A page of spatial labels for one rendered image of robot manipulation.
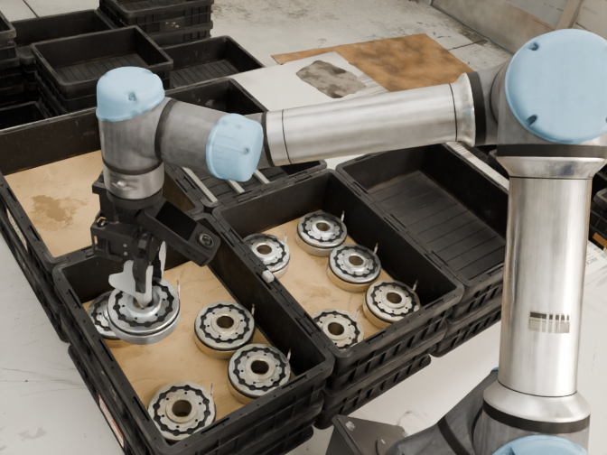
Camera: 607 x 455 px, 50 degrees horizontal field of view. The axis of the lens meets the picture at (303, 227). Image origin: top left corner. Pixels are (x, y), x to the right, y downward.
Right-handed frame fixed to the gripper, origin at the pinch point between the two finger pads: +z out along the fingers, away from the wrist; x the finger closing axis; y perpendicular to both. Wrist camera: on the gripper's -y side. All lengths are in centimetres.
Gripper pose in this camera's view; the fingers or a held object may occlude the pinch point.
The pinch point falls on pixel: (154, 290)
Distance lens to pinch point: 100.1
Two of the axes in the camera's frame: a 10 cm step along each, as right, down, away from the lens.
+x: -1.9, 6.5, -7.4
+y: -9.7, -2.2, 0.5
